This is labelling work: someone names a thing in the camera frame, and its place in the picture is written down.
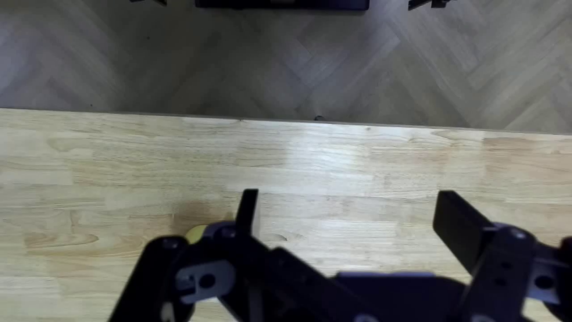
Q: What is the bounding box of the yellow enamel mug white inside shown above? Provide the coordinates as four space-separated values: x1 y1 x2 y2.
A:
184 225 205 243

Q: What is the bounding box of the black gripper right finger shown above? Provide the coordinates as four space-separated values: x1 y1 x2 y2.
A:
432 189 495 272

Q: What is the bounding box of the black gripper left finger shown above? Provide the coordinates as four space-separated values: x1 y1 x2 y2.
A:
234 188 259 236

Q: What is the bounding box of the black furniture base on floor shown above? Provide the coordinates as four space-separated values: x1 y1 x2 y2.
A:
195 0 370 11

